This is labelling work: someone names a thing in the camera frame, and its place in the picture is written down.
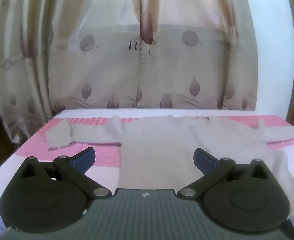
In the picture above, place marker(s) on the beige knit sweater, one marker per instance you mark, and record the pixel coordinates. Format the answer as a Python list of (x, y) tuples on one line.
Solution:
[(156, 142)]

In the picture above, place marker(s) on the pink checked blanket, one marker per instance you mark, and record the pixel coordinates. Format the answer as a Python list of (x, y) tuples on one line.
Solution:
[(104, 156)]

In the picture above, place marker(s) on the leaf print curtain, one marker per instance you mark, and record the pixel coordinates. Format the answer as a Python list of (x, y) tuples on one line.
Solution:
[(112, 67)]

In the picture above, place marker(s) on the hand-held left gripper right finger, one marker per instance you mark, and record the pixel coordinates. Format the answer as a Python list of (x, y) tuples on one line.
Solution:
[(204, 160)]

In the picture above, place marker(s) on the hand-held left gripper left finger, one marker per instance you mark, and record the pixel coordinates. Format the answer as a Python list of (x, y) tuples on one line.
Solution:
[(84, 160)]

